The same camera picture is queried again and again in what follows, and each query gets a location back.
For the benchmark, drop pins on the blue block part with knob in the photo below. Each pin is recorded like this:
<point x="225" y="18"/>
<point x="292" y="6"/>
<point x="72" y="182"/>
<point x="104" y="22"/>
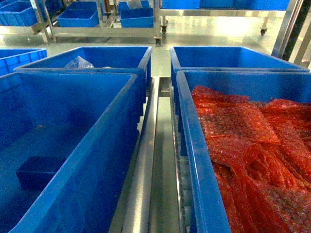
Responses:
<point x="36" y="172"/>

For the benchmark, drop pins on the blue bin rear left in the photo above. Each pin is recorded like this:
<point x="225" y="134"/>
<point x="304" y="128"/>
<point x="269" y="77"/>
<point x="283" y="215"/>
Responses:
<point x="106" y="59"/>

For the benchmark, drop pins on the blue bin rear right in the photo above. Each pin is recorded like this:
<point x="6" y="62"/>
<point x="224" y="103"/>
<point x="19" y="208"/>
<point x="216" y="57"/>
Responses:
<point x="216" y="58"/>

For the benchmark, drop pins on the stainless steel shelf rack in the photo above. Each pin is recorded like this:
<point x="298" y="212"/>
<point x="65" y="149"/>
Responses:
<point x="164" y="208"/>

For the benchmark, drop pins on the empty blue bin front left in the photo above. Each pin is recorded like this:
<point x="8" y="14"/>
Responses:
<point x="91" y="119"/>

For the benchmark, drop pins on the blue bin on far rack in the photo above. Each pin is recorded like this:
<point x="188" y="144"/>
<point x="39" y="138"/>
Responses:
<point x="80" y="14"/>
<point x="136" y="18"/>

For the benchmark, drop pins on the blue bin with red wrap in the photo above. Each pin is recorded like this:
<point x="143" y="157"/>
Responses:
<point x="208" y="214"/>

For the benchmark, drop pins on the blue bin far left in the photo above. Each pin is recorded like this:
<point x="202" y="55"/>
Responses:
<point x="12" y="58"/>

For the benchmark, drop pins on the clear plastic bag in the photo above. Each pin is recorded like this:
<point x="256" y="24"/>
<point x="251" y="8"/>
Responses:
<point x="79" y="62"/>

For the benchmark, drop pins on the far steel rack on casters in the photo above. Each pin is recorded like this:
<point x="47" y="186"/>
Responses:
<point x="52" y="32"/>

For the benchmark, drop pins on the red bubble wrap bags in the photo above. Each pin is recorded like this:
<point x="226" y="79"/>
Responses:
<point x="261" y="156"/>

